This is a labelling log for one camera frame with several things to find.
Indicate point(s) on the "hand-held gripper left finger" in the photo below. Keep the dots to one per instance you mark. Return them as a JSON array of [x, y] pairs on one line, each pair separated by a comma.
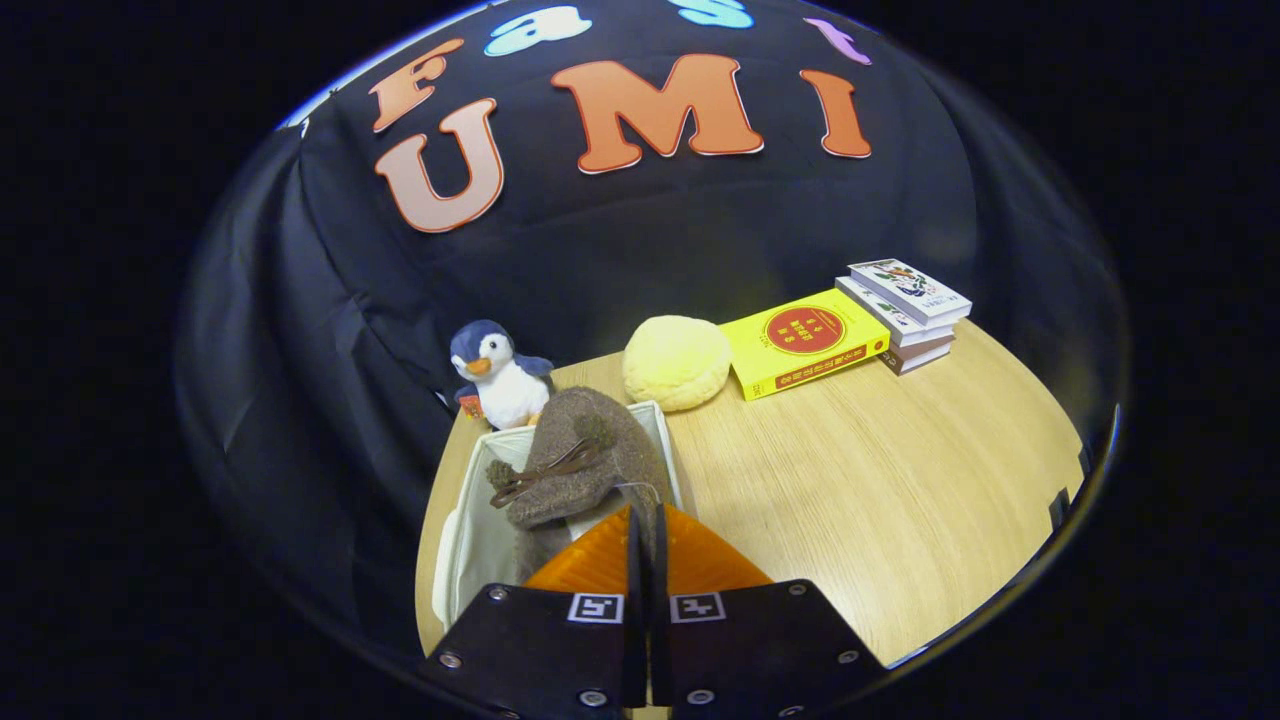
[[540, 650]]

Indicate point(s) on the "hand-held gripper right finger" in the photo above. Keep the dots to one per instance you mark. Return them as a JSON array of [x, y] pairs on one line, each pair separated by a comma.
[[750, 650]]

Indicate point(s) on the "beige fabric storage box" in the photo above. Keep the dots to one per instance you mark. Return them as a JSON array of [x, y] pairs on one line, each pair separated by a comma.
[[475, 560]]

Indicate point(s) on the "brown suede shoe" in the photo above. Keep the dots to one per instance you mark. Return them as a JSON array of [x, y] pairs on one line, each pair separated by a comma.
[[600, 450]]

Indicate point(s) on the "penguin plush toy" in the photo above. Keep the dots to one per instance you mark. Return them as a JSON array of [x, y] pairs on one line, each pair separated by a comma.
[[505, 390]]

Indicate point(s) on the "yellow round plush bun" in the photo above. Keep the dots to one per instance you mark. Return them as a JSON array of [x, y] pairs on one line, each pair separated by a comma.
[[678, 362]]

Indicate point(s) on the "yellow book with red circle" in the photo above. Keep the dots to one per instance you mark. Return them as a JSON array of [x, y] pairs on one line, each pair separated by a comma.
[[800, 345]]

